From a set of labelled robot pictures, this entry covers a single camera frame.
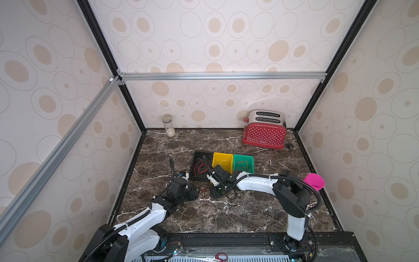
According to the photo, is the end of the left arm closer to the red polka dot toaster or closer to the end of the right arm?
the end of the right arm

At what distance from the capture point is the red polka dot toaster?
1.00 meters

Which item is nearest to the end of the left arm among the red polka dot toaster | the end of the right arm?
the end of the right arm
